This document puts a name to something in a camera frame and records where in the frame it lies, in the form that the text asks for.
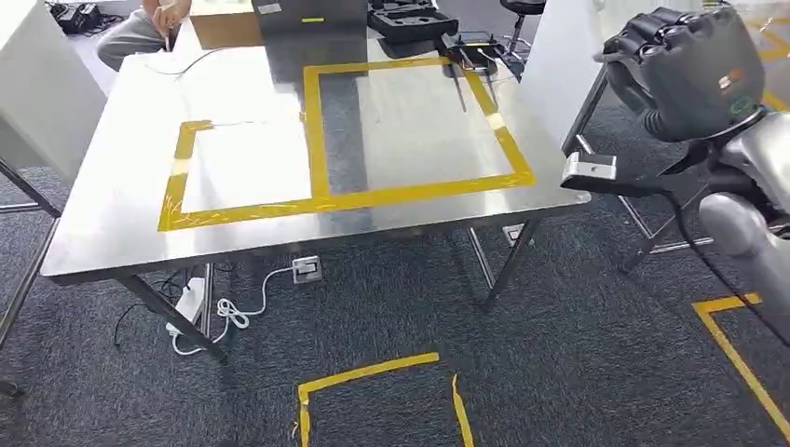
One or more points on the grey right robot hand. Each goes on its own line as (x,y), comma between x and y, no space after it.
(691,74)

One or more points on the yellow floor tape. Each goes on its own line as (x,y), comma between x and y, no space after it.
(774,52)

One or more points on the white table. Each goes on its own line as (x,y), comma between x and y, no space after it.
(43,92)
(561,68)

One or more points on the black stool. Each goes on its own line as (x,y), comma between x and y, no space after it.
(521,7)

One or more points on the black flat tray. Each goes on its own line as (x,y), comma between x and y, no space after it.
(478,52)

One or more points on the silver floor outlet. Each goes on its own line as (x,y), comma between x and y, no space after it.
(307,269)
(512,234)

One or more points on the black foam case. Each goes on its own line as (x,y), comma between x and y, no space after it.
(410,18)

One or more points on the yellow floor tape corner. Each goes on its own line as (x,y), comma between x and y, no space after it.
(734,358)
(364,372)

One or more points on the dark grey metal box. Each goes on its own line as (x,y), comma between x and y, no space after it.
(308,18)

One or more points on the yellow floor tape strip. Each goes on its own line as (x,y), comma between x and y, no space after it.
(461,413)

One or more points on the cardboard box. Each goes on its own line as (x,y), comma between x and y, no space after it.
(222,28)

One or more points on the steel bench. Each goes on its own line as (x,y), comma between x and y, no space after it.
(247,240)

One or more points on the white power strip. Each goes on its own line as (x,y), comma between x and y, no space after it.
(190,302)

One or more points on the person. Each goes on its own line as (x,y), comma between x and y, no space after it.
(133,37)

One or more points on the black equipment bag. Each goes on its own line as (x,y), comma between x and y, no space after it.
(77,17)

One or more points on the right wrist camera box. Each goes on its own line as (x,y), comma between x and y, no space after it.
(589,168)

